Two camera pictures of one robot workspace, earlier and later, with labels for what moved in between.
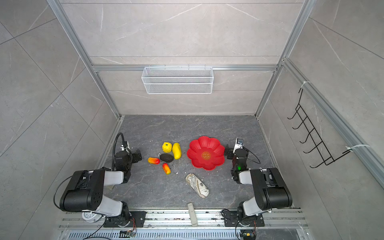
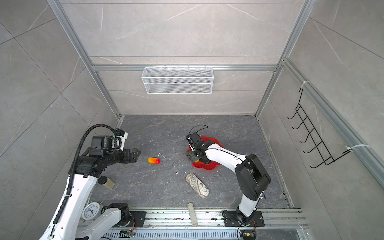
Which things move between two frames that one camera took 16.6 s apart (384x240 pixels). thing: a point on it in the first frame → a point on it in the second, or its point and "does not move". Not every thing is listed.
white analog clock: (91, 217) does not move
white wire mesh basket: (177, 80) does not move
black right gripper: (230, 151) → (191, 156)
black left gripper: (139, 157) → (126, 158)
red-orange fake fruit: (154, 160) does not move
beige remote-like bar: (194, 220) does not move
